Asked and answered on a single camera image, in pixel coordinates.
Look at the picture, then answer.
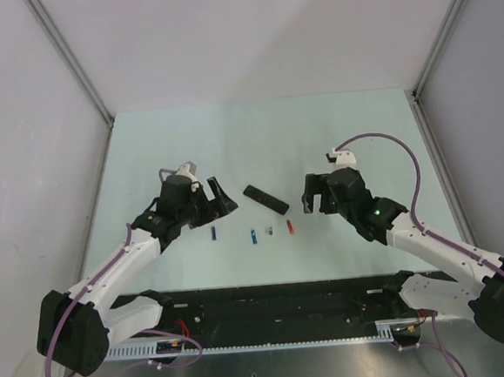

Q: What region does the black remote control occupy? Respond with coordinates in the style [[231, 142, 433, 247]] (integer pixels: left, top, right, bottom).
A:
[[243, 185, 290, 216]]

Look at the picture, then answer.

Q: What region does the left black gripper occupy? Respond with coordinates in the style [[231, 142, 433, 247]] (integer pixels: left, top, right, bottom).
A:
[[175, 176, 239, 230]]

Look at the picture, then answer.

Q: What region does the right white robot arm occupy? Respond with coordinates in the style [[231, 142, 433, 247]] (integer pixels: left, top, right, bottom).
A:
[[302, 167, 504, 344]]

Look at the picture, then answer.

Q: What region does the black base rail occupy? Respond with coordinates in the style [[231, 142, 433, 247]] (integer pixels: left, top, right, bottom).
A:
[[107, 269, 439, 358]]

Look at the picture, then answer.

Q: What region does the left aluminium frame post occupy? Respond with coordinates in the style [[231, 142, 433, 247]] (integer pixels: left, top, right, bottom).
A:
[[23, 0, 114, 128]]

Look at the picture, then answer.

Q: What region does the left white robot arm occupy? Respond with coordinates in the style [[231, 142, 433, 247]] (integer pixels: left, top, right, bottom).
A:
[[37, 170, 239, 377]]

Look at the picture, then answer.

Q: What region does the aluminium frame post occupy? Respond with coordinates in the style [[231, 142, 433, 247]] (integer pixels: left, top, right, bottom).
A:
[[411, 0, 468, 102], [23, 0, 114, 128]]

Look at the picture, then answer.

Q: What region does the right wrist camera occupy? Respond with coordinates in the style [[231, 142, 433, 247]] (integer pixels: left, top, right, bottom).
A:
[[326, 148, 358, 171]]

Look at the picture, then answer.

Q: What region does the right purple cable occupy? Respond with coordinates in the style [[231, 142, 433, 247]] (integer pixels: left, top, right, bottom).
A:
[[333, 122, 504, 377]]

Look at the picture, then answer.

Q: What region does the red orange battery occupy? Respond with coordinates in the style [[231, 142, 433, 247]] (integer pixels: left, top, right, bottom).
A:
[[286, 219, 295, 234]]

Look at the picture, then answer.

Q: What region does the right aluminium frame post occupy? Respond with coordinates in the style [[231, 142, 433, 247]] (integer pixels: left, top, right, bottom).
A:
[[411, 0, 468, 102]]

